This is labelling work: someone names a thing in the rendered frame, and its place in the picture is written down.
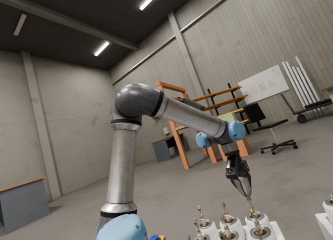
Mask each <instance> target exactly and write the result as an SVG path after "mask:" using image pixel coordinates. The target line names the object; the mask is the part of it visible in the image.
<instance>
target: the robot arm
mask: <svg viewBox="0 0 333 240"><path fill-rule="evenodd" d="M142 115H147V116H150V117H153V118H154V117H156V116H159V117H161V118H164V119H167V120H169V121H172V122H175V123H177V124H180V125H183V126H185V127H188V128H191V129H193V130H196V131H199V132H200V133H198V134H197V135H196V142H197V145H198V146H199V147H200V148H209V147H210V146H213V145H219V144H220V145H221V148H222V150H223V153H224V155H225V156H228V157H227V162H226V172H225V176H226V177H227V178H228V179H230V181H231V182H232V184H233V185H234V186H235V187H236V188H237V190H238V191H239V192H240V193H241V194H242V195H243V196H244V197H247V195H248V196H249V197H250V196H251V193H252V185H251V175H250V173H249V171H250V169H249V167H248V164H247V162H246V160H242V159H241V156H240V154H239V153H240V151H239V147H238V145H237V142H236V141H239V140H242V139H243V138H244V137H245V127H244V126H243V124H242V123H241V122H239V121H231V122H228V121H227V120H222V119H219V118H217V117H215V116H212V115H210V114H208V113H205V112H203V111H201V110H198V109H196V108H194V107H191V106H189V105H186V104H184V103H182V102H179V101H177V100H175V99H172V98H170V97H168V96H166V95H165V93H164V91H161V90H159V89H156V88H154V87H151V86H148V85H143V84H137V83H133V84H128V85H125V86H123V87H122V88H121V89H120V90H119V91H118V92H117V94H116V97H115V100H114V102H113V104H112V106H111V125H110V127H111V128H112V129H113V131H114V134H113V143H112V152H111V166H110V175H109V185H108V195H107V202H106V204H105V205H104V206H103V207H102V208H101V213H100V221H99V224H98V227H97V232H96V240H148V237H147V231H146V227H145V225H144V223H143V221H142V219H141V217H140V216H138V215H137V206H136V205H135V203H134V202H133V194H134V178H135V161H136V145H137V132H138V131H139V130H140V129H141V128H142ZM238 177H243V178H244V179H243V180H242V181H243V184H244V185H245V186H246V190H247V195H246V192H245V191H244V190H243V187H242V183H241V180H240V179H238Z"/></svg>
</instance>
